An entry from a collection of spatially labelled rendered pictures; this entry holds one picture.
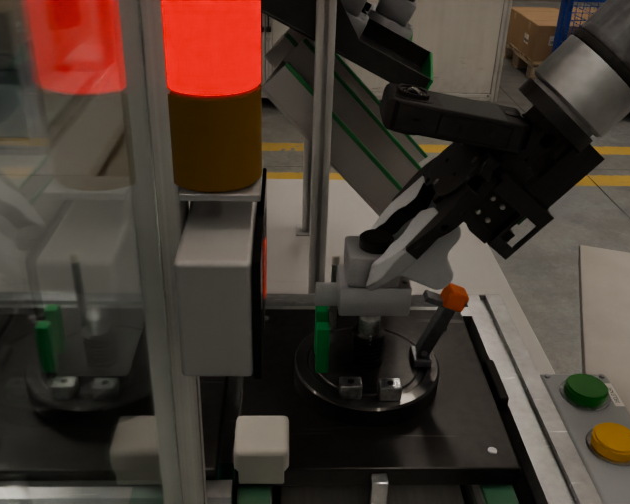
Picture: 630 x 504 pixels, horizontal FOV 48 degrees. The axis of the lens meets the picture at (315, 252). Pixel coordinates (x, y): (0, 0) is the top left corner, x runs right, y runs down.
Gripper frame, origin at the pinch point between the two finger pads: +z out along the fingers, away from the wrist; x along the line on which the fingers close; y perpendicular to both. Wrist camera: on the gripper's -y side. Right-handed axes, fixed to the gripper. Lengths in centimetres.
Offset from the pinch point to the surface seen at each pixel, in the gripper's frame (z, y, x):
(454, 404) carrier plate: 4.6, 15.1, -4.2
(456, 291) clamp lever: -2.9, 8.2, -0.6
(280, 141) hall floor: 94, 65, 331
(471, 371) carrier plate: 2.9, 17.2, 0.7
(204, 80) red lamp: -9.3, -22.6, -21.3
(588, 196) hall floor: -6, 182, 260
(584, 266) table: -7, 47, 41
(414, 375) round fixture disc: 5.5, 11.0, -2.4
